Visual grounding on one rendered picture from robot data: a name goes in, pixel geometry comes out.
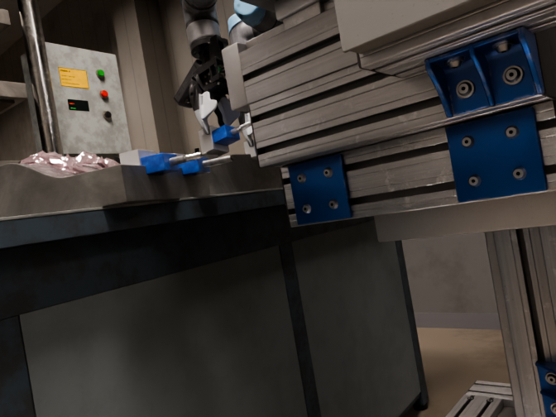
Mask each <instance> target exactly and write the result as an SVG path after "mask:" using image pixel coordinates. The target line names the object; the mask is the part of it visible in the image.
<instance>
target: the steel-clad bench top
mask: <svg viewBox="0 0 556 417"><path fill-rule="evenodd" d="M278 189H283V188H276V189H261V190H253V191H245V192H237V193H230V194H215V195H207V196H199V197H191V198H183V199H168V200H161V201H152V202H145V203H137V204H122V205H113V206H106V207H98V208H83V209H76V210H67V211H59V212H52V213H37V214H29V215H21V216H13V217H5V218H0V221H6V220H13V219H20V218H34V217H42V216H50V215H57V214H65V213H79V212H87V211H94V210H101V209H115V208H123V207H131V206H138V205H146V204H160V203H168V202H175V201H183V200H190V199H204V198H212V197H219V196H227V195H235V194H249V193H256V192H264V191H271V190H278Z"/></svg>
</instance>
